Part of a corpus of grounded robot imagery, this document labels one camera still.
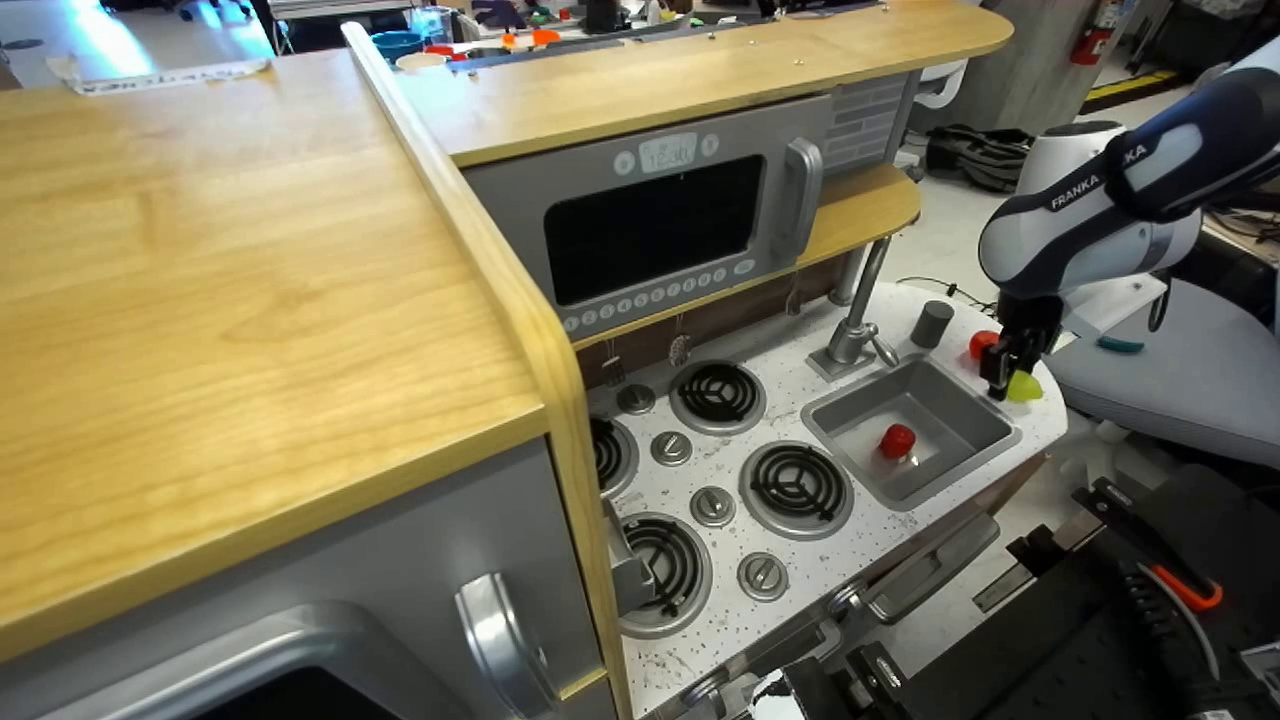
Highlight back right stove burner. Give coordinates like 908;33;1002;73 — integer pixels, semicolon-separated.
666;360;764;438

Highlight grey toy faucet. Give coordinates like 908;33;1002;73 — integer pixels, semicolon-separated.
813;241;894;380

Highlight grey toy sink basin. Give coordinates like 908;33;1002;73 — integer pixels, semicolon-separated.
804;360;1018;514

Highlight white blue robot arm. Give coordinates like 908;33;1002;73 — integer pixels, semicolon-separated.
976;40;1280;400

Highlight red fire extinguisher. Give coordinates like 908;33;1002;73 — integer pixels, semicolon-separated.
1067;0;1124;66

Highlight front left stove burner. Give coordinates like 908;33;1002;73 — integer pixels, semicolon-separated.
621;514;710;639

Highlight grey stove knob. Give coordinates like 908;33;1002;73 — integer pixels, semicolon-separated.
615;386;657;414
686;489;737;528
651;433;690;466
737;554;788;606

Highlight red toy tomato on counter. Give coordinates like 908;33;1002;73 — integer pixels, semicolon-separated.
968;329;998;365

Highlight yellow toy lemon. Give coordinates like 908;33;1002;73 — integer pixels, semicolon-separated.
1009;373;1045;405

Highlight grey cylinder cup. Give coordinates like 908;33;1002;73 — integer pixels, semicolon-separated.
913;302;956;350

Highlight stove burner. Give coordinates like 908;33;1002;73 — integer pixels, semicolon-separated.
593;415;637;497
738;445;850;540
621;514;710;639
666;360;764;438

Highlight red toy fruit in sink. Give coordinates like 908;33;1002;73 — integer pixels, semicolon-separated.
875;423;915;466

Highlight front right stove burner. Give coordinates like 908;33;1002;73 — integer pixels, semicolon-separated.
738;445;850;540

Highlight teal marker pen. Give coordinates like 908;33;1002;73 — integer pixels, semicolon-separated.
1096;336;1144;358

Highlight grey oven door handle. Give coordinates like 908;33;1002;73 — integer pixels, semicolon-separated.
864;514;998;625

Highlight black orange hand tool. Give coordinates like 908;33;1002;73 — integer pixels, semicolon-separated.
1074;479;1236;720

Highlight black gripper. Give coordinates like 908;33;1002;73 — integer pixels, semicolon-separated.
978;296;1064;400

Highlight grey toy microwave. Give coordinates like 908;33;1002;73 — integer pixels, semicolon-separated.
467;78;915;336

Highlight back left stove burner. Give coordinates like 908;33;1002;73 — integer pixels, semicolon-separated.
593;415;637;497

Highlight black coiled cable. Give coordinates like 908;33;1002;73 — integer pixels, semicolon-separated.
919;120;1049;201

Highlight wooden toy kitchen cabinet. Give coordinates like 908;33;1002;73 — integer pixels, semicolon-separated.
0;0;1010;659

